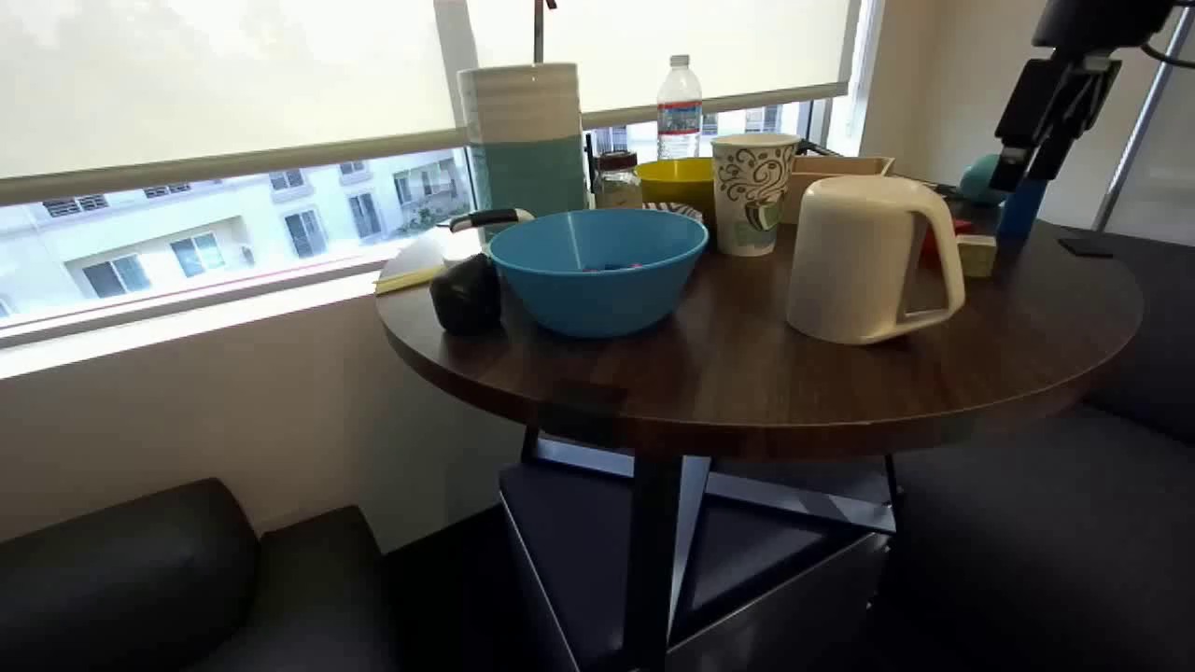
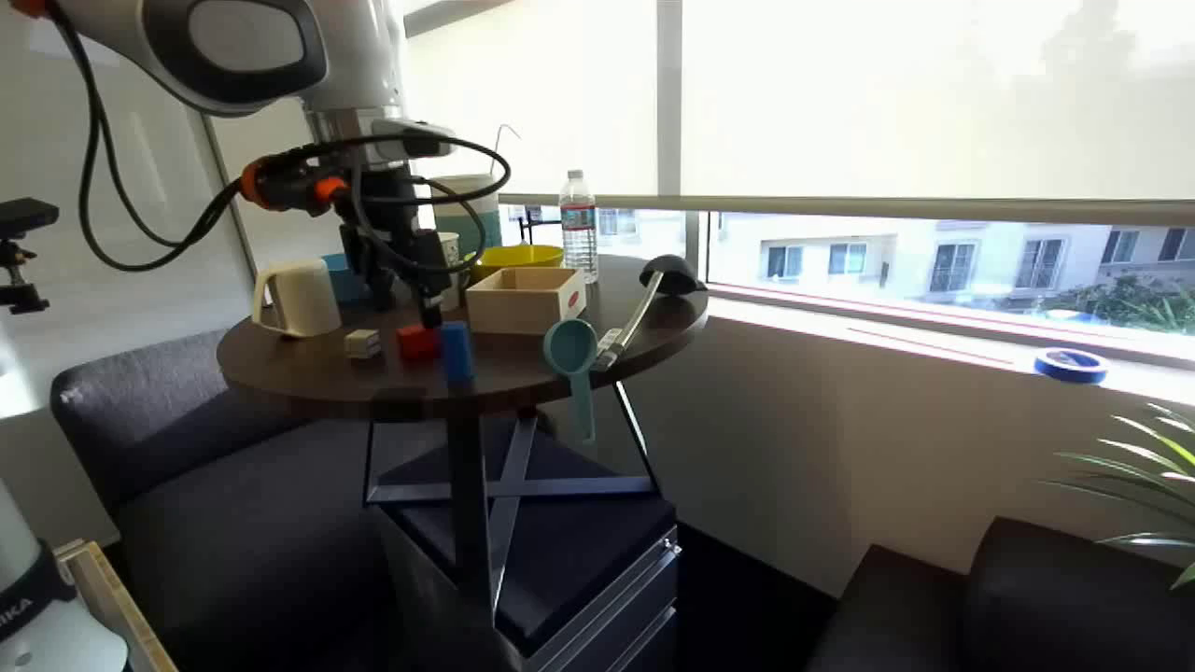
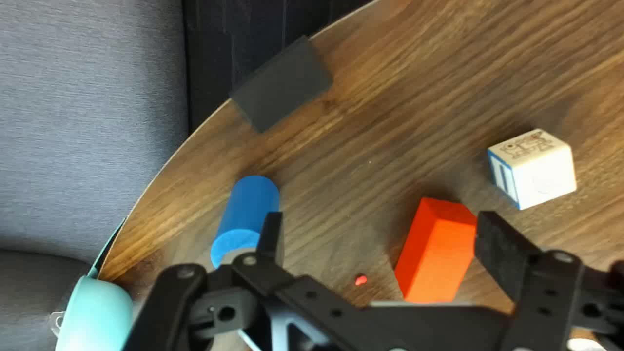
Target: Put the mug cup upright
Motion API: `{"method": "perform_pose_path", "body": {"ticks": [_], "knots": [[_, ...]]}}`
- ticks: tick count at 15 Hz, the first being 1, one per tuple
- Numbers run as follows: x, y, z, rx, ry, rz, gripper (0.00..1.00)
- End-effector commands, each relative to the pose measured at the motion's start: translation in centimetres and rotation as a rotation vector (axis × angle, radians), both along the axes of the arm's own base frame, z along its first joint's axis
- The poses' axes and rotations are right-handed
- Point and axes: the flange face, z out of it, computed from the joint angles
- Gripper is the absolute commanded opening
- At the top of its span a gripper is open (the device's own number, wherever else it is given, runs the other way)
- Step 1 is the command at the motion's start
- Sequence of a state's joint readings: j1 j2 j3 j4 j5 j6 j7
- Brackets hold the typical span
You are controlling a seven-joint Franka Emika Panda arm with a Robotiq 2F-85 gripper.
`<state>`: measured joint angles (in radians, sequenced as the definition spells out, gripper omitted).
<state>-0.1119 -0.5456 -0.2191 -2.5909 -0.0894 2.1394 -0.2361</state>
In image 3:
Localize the black tape patch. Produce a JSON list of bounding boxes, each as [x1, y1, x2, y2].
[[232, 37, 331, 133]]

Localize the grey sofa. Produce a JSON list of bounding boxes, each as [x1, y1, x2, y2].
[[0, 0, 189, 351]]

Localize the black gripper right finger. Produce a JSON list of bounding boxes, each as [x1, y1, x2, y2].
[[473, 211, 542, 302]]

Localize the red rectangular block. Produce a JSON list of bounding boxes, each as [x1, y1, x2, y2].
[[393, 197, 475, 304]]

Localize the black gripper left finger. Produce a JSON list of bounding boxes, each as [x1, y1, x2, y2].
[[257, 212, 282, 263]]

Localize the teal scoop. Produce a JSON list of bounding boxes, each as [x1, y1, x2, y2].
[[50, 228, 132, 351]]

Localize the white cube block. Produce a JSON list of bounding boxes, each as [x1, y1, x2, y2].
[[487, 129, 577, 211]]

